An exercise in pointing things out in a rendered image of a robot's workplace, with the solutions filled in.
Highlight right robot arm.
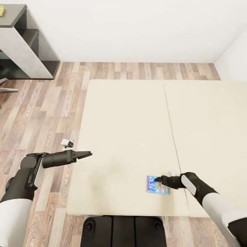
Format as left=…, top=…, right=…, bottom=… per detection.
left=154, top=169, right=247, bottom=247

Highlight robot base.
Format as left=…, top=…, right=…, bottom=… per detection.
left=80, top=215, right=167, bottom=247

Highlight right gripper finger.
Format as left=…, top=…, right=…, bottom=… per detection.
left=154, top=176, right=162, bottom=182

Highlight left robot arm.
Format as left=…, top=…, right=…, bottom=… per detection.
left=0, top=139, right=93, bottom=247

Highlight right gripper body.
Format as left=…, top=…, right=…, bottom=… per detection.
left=162, top=175, right=180, bottom=190

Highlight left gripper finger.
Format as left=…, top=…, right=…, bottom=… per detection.
left=78, top=153, right=93, bottom=159
left=71, top=151, right=91, bottom=161

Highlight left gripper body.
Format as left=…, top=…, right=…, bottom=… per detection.
left=53, top=150, right=77, bottom=167

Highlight board game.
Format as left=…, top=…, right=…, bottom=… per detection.
left=147, top=176, right=168, bottom=194

